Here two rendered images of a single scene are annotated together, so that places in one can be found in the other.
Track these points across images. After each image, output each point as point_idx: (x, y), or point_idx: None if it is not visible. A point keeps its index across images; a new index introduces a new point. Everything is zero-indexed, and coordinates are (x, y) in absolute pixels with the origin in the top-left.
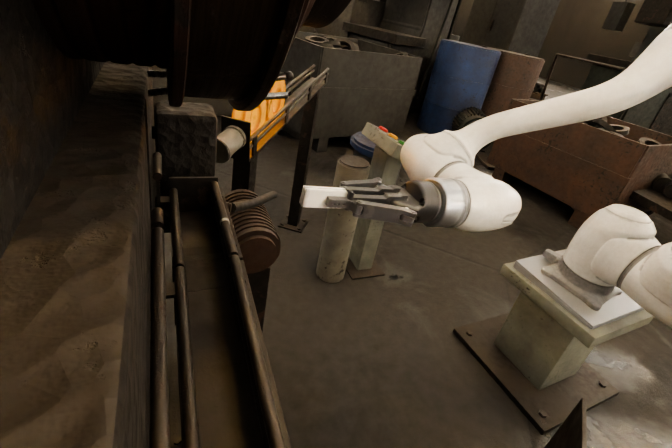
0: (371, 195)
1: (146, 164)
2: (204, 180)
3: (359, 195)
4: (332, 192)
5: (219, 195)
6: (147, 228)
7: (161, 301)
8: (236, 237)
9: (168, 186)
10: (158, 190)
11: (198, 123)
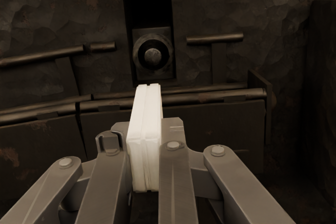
0: (107, 219)
1: None
2: (260, 83)
3: (111, 173)
4: (131, 116)
5: (217, 92)
6: (59, 30)
7: (4, 58)
8: (121, 111)
9: (306, 105)
10: (212, 68)
11: (335, 12)
